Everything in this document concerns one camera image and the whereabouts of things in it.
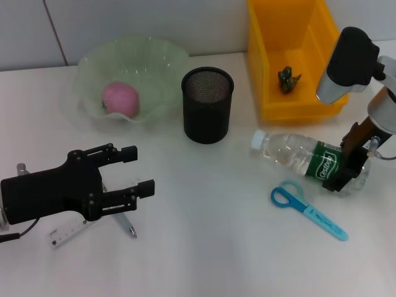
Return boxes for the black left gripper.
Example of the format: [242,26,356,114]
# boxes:
[0,142,155,225]

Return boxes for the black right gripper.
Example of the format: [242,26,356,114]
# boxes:
[321,116,377,193]

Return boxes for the clear green-label water bottle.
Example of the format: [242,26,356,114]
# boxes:
[249,129,371,196]

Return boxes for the pink peach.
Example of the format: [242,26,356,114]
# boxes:
[101,80,140,118]

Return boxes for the green plastic wrapper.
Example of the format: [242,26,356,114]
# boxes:
[277,65,303,93]

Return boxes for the blue scissors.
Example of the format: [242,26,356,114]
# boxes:
[270,178,350,242]

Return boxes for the grey ballpoint pen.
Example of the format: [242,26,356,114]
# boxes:
[101,182,138,239]

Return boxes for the transparent plastic ruler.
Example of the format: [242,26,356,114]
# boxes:
[46,178,145,251]

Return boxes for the black mesh pen holder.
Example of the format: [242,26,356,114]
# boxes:
[181,66,235,145]

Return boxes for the green glass fruit plate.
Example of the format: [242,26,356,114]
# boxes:
[75,33,190,125]

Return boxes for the yellow plastic bin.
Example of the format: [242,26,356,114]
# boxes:
[246,0,350,121]

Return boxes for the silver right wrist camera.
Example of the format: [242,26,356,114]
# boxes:
[315,27,387,105]

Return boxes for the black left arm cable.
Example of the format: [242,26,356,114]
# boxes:
[0,218,40,244]

